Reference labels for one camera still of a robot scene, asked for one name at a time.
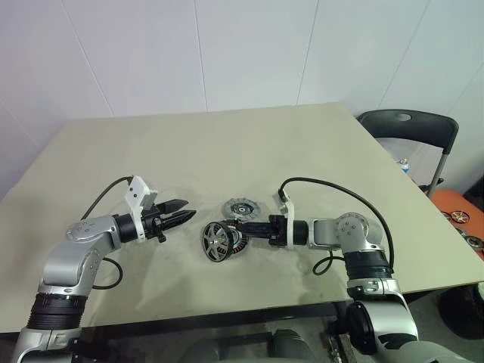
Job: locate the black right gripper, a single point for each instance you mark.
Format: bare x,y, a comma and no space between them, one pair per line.
278,228

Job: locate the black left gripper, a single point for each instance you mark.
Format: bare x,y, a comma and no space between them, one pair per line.
154,223

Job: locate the silver motor housing copper windings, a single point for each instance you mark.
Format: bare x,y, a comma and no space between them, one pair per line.
242,247

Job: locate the silver round motor lid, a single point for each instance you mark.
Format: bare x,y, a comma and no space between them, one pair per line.
240,208

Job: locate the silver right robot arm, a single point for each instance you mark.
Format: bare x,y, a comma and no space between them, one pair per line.
340,230

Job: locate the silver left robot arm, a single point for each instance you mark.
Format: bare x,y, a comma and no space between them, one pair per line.
68,261

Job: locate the spare spoked rotor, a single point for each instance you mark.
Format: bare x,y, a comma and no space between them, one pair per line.
460,216
446,215

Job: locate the spare grey motor lid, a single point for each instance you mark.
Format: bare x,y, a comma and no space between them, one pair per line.
463,230

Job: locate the spare motor housing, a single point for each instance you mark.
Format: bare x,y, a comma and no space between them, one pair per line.
473,240

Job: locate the dark grey rounded shape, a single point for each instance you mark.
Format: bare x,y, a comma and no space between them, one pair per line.
295,346

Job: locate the bottle with blue cap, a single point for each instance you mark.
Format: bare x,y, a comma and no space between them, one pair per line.
404,164

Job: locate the black folding chair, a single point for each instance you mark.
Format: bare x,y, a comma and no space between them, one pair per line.
416,128

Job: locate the orange tray with parts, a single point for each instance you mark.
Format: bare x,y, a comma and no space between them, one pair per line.
446,200

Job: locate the black waste bin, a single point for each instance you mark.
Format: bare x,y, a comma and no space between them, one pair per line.
461,306

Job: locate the black metal rack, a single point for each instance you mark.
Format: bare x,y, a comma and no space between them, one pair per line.
474,189

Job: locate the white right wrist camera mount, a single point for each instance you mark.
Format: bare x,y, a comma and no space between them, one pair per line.
291,227

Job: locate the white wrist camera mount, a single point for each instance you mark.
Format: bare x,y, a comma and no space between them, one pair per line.
291,227
138,191

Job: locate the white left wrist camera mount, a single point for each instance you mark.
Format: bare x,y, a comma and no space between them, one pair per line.
138,191

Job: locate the black table frame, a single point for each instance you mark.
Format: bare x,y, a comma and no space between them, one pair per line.
264,312

